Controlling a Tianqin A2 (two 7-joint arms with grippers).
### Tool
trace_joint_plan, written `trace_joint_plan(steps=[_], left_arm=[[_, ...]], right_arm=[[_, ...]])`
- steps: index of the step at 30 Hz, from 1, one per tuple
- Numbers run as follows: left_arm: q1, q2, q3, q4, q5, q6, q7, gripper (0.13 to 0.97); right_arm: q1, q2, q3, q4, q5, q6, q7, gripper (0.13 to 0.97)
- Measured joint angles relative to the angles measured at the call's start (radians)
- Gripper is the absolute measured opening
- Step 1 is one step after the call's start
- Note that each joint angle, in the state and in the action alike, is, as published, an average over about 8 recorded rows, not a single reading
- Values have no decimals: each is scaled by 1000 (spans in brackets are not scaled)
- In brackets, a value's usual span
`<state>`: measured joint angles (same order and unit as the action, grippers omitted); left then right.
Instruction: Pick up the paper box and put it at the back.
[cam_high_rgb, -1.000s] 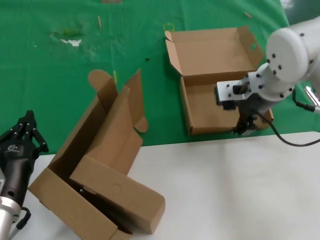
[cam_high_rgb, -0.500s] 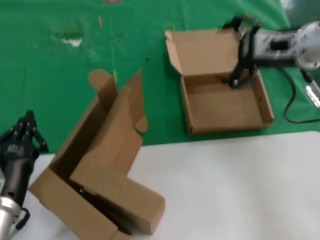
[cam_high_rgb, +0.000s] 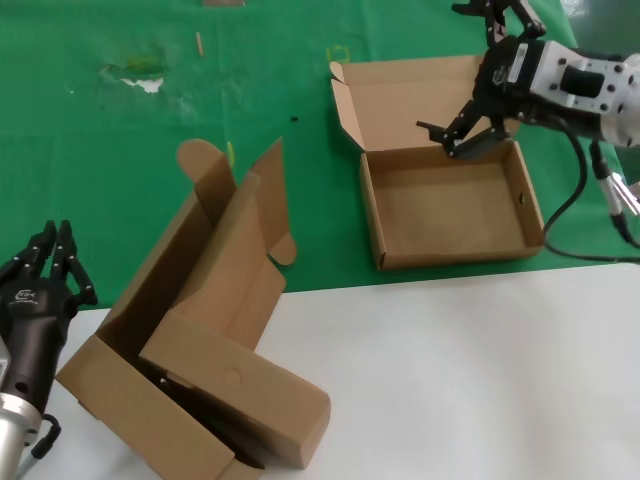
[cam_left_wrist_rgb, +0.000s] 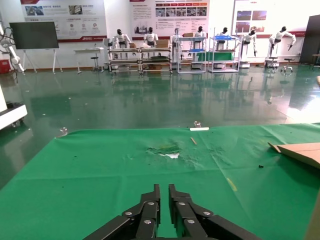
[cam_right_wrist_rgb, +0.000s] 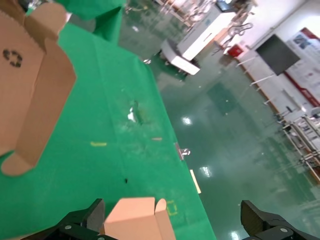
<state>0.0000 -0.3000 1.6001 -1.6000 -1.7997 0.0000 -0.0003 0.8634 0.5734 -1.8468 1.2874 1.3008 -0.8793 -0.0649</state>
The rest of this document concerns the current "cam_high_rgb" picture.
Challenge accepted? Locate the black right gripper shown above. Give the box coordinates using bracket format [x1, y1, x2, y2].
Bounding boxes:
[417, 0, 546, 160]

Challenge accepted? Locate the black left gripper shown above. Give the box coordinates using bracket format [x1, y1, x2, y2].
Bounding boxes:
[0, 220, 99, 407]

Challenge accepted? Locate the small cardboard box with lid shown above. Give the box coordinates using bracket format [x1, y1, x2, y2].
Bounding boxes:
[329, 54, 546, 272]

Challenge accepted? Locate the large open cardboard box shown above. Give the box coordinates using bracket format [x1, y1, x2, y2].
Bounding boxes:
[55, 137, 297, 480]

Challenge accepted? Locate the small closed cardboard box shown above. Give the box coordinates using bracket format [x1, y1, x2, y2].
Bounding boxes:
[138, 309, 332, 469]

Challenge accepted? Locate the green table cloth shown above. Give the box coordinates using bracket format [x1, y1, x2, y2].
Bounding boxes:
[0, 0, 640, 312]

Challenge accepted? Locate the crumpled green tape patch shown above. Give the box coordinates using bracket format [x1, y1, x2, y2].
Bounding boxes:
[125, 53, 166, 74]

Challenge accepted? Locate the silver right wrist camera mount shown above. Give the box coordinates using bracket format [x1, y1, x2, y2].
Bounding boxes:
[528, 40, 630, 109]

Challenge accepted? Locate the plain black right arm cable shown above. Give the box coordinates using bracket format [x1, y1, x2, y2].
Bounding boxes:
[542, 127, 640, 264]

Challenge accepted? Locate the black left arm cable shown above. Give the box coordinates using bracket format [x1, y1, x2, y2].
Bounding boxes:
[17, 413, 64, 480]

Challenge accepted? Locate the black cable with silver connector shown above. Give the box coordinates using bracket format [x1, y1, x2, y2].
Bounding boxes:
[589, 139, 640, 250]

